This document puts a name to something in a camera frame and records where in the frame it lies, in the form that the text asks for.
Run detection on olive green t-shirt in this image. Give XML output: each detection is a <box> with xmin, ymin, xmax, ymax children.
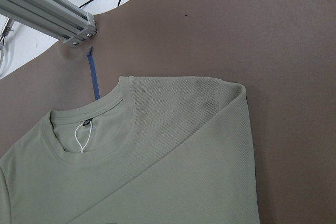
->
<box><xmin>1</xmin><ymin>76</ymin><xmax>259</xmax><ymax>223</ymax></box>

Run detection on aluminium frame post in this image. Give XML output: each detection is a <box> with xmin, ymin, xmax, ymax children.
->
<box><xmin>1</xmin><ymin>0</ymin><xmax>97</xmax><ymax>46</ymax></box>

